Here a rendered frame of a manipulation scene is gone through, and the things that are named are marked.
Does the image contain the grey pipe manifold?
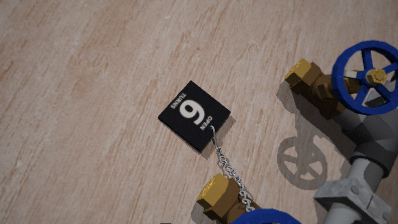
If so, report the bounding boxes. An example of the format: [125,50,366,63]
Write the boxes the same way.
[196,40,398,224]

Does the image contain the black square tag with metal chain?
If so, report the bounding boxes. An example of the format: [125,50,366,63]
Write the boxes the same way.
[158,81,255,212]

